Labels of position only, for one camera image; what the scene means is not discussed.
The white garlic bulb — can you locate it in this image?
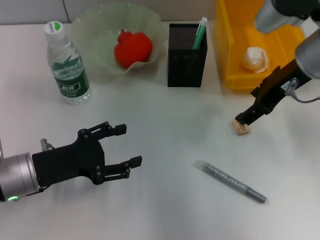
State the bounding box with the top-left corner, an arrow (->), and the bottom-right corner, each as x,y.
240,46 -> 271,75

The clear water bottle green label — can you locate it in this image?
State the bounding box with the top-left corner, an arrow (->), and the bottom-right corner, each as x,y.
44,21 -> 92,105

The pale green glass bowl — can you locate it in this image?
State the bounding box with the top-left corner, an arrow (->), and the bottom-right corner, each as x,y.
71,2 -> 168,82

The green pen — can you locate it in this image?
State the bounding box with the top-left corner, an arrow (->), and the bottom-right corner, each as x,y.
191,16 -> 209,50

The black mesh pen holder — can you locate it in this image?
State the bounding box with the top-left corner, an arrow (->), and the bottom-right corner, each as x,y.
167,23 -> 209,88

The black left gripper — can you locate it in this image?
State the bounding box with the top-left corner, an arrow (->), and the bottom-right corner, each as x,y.
31,121 -> 143,188

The grey marker pen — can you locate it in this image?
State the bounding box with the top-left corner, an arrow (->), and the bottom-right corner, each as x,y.
191,159 -> 268,205

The gripper cable with plugs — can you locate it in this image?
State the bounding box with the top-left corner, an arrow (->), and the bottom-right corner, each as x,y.
24,138 -> 55,198
284,77 -> 320,104

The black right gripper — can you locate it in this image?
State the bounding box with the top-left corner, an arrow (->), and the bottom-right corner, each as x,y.
234,59 -> 314,126

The left gripper cable with plugs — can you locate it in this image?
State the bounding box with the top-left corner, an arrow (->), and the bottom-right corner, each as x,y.
24,138 -> 55,198

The beige eraser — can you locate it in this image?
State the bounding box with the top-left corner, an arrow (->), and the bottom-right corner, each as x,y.
231,118 -> 251,137

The yellow plastic bin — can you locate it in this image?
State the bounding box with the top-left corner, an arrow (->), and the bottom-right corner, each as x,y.
214,0 -> 307,94

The right gripper cable with plugs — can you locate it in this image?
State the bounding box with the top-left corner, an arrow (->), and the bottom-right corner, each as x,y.
284,77 -> 320,104

